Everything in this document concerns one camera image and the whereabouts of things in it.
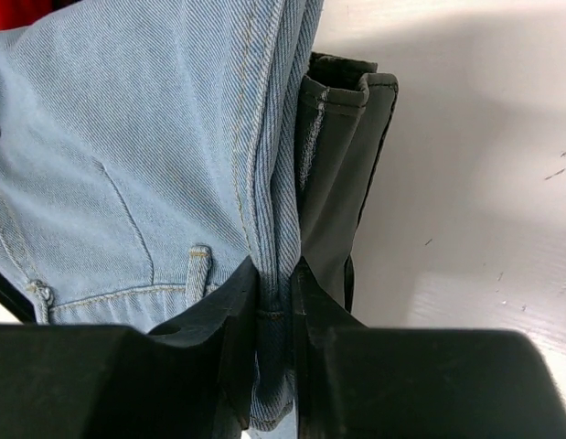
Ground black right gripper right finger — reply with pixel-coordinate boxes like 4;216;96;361
292;262;566;438

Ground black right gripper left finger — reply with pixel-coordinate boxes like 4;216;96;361
0;261;259;438

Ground light blue denim jeans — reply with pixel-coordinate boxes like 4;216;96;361
0;1;322;431

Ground black garment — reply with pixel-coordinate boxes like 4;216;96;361
294;53;399;310

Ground red cloth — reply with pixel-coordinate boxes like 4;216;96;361
0;0;54;31

